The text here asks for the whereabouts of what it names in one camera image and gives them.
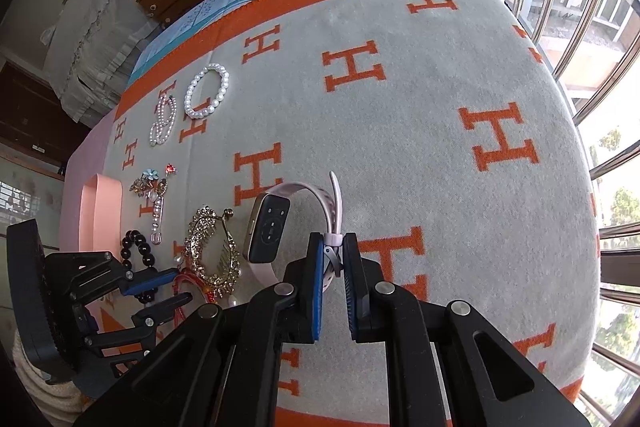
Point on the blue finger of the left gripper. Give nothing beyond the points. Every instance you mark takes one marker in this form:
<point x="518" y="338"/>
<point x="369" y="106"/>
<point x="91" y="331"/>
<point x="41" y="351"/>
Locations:
<point x="136" y="283"/>
<point x="160" y="313"/>

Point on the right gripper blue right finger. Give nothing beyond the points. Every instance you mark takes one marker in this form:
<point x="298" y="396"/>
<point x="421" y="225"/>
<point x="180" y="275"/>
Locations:
<point x="360" y="276"/>

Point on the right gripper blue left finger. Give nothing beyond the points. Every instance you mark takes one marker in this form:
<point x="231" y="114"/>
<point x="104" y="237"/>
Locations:
<point x="303" y="318"/>

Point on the gold leaf hair comb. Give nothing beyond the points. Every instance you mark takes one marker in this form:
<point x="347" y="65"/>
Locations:
<point x="210" y="259"/>

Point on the gold pearl safety pin brooch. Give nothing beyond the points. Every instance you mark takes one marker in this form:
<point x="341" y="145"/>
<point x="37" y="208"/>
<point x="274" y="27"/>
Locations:
<point x="158" y="194"/>

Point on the gold flower earring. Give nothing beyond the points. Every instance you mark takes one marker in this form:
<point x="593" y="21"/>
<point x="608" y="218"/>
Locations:
<point x="139" y="187"/>

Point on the pink plastic tray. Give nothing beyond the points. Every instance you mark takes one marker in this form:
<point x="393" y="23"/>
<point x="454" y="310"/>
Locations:
<point x="100" y="215"/>

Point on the pink bed sheet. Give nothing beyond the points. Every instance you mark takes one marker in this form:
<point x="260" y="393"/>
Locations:
<point x="84" y="163"/>

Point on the orange grey H blanket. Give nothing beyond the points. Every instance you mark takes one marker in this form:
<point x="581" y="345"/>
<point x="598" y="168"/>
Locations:
<point x="461" y="169"/>

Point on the white lace covered furniture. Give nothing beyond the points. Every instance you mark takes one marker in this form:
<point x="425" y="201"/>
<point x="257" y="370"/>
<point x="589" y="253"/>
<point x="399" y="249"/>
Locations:
<point x="92" y="51"/>

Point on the window metal bars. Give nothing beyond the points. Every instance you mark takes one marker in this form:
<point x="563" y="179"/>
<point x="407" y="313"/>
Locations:
<point x="591" y="48"/>

